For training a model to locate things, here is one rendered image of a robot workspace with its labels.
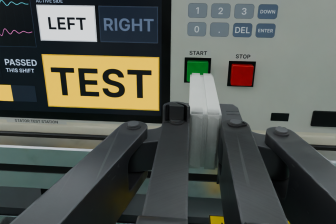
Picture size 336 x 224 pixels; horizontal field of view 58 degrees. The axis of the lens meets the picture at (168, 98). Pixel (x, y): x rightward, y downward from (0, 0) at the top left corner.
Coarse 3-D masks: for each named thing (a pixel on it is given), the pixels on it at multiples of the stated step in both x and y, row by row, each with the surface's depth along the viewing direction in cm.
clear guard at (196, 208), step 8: (192, 200) 28; (200, 200) 28; (208, 200) 28; (216, 200) 28; (192, 208) 27; (200, 208) 27; (208, 208) 27; (216, 208) 27; (192, 216) 26; (200, 216) 26; (208, 216) 26
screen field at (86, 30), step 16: (48, 16) 26; (64, 16) 26; (80, 16) 26; (96, 16) 25; (112, 16) 25; (128, 16) 25; (144, 16) 25; (48, 32) 26; (64, 32) 26; (80, 32) 26; (96, 32) 26; (112, 32) 26; (128, 32) 26; (144, 32) 26
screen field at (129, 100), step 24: (48, 72) 27; (72, 72) 27; (96, 72) 27; (120, 72) 27; (144, 72) 27; (48, 96) 28; (72, 96) 28; (96, 96) 28; (120, 96) 28; (144, 96) 28
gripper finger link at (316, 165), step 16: (272, 128) 13; (272, 144) 12; (288, 144) 12; (304, 144) 12; (288, 160) 11; (304, 160) 11; (320, 160) 11; (304, 176) 10; (320, 176) 10; (288, 192) 11; (304, 192) 10; (320, 192) 9; (288, 208) 11; (304, 208) 10; (320, 208) 9
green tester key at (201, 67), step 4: (188, 60) 26; (192, 60) 26; (196, 60) 26; (200, 60) 26; (204, 60) 26; (188, 64) 26; (192, 64) 26; (196, 64) 26; (200, 64) 26; (204, 64) 26; (188, 68) 26; (192, 68) 26; (196, 68) 26; (200, 68) 26; (204, 68) 26; (188, 72) 26; (192, 72) 26; (196, 72) 26; (200, 72) 26; (204, 72) 26; (188, 76) 26; (188, 80) 26
